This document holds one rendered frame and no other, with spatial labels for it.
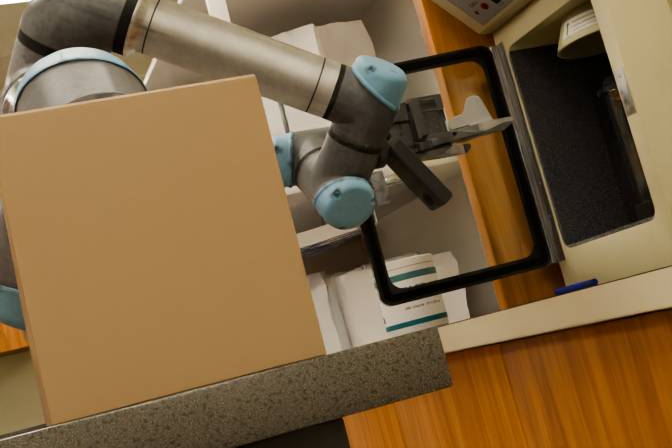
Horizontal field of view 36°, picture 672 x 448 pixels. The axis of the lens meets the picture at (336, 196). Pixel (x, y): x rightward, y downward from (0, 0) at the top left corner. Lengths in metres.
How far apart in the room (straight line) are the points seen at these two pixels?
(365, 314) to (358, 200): 1.35
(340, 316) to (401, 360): 2.12
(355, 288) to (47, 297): 2.00
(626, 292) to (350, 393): 0.54
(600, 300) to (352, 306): 1.54
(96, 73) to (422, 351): 0.40
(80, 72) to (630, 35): 0.92
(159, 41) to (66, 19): 0.11
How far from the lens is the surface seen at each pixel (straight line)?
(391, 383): 0.67
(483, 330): 1.44
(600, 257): 1.70
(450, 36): 1.89
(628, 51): 1.58
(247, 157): 0.76
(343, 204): 1.34
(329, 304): 2.74
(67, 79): 0.91
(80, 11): 1.31
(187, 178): 0.75
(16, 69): 1.35
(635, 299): 1.13
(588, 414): 1.33
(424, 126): 1.51
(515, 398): 1.48
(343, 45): 2.97
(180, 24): 1.31
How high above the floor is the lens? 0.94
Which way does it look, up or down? 8 degrees up
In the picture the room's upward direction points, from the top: 15 degrees counter-clockwise
